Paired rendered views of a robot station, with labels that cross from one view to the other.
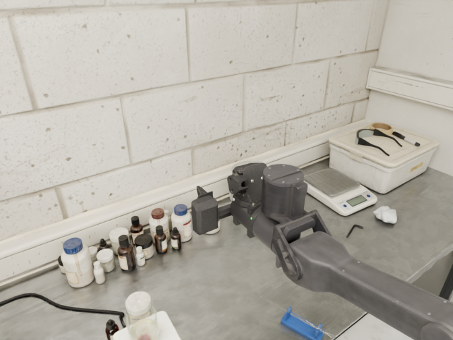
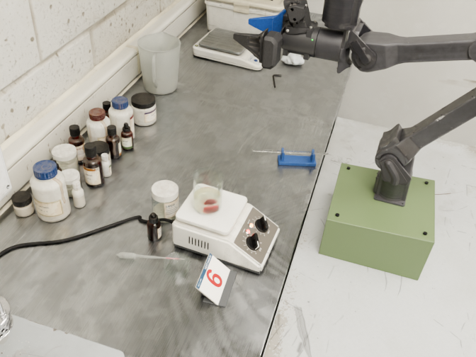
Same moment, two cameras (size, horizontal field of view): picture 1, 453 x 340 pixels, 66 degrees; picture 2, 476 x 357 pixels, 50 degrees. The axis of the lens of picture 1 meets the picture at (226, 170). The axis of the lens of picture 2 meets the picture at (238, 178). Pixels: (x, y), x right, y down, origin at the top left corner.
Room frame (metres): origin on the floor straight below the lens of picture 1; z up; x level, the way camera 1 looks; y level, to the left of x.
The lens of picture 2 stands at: (-0.18, 0.63, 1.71)
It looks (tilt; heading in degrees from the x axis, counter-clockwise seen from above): 39 degrees down; 320
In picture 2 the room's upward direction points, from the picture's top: 5 degrees clockwise
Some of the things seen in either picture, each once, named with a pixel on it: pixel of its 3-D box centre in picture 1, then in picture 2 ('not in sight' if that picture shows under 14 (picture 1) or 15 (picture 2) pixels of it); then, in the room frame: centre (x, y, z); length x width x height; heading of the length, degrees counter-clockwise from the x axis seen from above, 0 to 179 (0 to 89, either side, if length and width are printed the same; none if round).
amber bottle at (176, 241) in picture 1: (175, 237); (127, 135); (0.84, 0.16, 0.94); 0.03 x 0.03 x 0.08
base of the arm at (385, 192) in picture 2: not in sight; (392, 183); (0.26, -0.17, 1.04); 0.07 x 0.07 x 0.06; 30
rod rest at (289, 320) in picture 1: (302, 323); (297, 156); (0.55, -0.18, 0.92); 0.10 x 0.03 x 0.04; 53
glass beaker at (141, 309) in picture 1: (141, 328); (207, 193); (0.45, 0.17, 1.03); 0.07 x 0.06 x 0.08; 127
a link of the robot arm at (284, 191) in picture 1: (292, 218); (351, 26); (0.39, -0.09, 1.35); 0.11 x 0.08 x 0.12; 32
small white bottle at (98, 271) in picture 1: (98, 272); (78, 193); (0.70, 0.35, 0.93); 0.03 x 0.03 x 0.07
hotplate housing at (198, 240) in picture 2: not in sight; (222, 226); (0.43, 0.15, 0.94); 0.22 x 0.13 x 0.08; 32
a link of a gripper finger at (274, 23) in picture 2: not in sight; (267, 21); (0.57, -0.05, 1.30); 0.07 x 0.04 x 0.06; 32
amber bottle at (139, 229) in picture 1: (136, 230); (76, 143); (0.86, 0.28, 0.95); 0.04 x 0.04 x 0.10
